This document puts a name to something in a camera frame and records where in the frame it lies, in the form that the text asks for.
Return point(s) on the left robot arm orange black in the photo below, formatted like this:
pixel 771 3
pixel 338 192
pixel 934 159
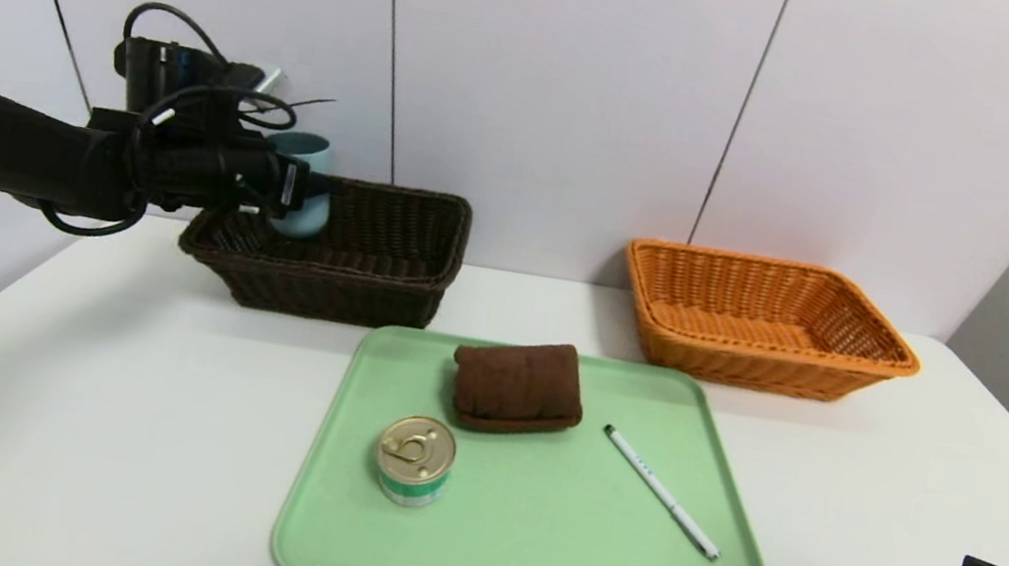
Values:
pixel 30 147

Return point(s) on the green plastic tray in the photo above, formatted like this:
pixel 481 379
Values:
pixel 523 549

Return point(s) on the orange wicker basket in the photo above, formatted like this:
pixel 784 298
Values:
pixel 755 363

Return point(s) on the white pen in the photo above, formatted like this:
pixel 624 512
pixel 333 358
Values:
pixel 663 496

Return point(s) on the tin can with gold lid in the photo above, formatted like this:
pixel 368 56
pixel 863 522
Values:
pixel 416 456

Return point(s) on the brown towel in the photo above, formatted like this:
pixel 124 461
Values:
pixel 514 384

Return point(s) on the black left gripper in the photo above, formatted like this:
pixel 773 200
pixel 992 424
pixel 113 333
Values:
pixel 291 185

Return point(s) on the blue-grey plastic cup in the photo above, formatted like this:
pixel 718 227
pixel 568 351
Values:
pixel 312 217

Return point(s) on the dark brown wicker basket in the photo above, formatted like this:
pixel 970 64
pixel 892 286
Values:
pixel 383 284

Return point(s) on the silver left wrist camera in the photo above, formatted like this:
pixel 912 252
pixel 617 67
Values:
pixel 268 79

